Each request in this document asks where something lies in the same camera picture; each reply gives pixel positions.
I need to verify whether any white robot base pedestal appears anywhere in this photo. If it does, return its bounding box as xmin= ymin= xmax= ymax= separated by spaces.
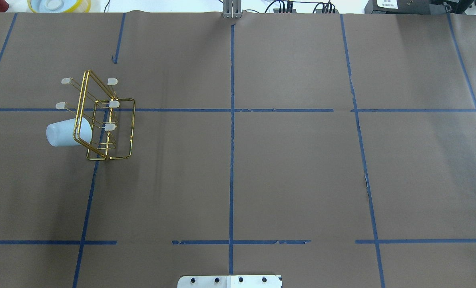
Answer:
xmin=177 ymin=275 xmax=283 ymax=288

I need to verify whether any light blue plastic cup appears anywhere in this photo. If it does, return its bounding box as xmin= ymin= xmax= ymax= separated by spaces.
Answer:
xmin=46 ymin=117 xmax=92 ymax=147

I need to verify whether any gold wire cup holder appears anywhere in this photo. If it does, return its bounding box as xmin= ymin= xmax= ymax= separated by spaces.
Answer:
xmin=55 ymin=70 xmax=136 ymax=162

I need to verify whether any yellow rimmed bowl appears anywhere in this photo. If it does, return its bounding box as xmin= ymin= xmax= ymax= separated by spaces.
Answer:
xmin=27 ymin=0 xmax=92 ymax=13

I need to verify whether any aluminium frame post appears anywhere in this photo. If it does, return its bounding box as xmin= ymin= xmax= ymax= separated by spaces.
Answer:
xmin=221 ymin=0 xmax=243 ymax=18

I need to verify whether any black desktop computer box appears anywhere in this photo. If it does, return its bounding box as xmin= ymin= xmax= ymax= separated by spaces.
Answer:
xmin=364 ymin=0 xmax=448 ymax=15

